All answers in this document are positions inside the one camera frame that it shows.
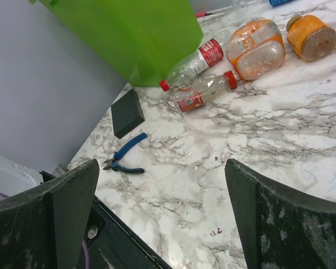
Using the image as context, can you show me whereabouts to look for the green plastic bin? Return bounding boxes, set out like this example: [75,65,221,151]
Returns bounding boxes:
[41,0,203,87]

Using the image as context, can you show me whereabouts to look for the red label clear bottle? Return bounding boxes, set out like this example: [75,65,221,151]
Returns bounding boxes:
[159,38,226,91]

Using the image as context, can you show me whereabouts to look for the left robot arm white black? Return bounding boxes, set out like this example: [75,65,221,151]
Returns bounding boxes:
[0,156,44,200]

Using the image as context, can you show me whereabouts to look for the blue label bottle by wall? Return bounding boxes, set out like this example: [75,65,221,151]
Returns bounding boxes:
[229,0,297,7]

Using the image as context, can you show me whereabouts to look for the orange juice bottle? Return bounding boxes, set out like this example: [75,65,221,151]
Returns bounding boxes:
[286,15,336,62]

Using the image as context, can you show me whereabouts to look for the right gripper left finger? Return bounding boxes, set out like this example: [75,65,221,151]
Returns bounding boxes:
[0,159,99,268]

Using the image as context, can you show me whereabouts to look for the crushed orange label bottle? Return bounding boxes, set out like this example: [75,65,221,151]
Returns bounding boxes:
[226,19,286,81]

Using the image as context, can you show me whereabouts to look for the small red label bottle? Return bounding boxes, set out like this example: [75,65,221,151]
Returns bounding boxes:
[172,71,237,113]

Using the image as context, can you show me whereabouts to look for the blue handled pliers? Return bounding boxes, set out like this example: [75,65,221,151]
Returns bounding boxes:
[102,132,148,175]

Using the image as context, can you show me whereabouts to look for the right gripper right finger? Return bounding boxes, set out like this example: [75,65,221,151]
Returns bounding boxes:
[225,159,336,268]

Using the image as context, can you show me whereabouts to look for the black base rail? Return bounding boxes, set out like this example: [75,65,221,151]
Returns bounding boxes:
[35,159,169,268]

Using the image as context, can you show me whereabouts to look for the black foam block left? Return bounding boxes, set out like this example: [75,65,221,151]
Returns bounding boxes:
[111,89,145,138]

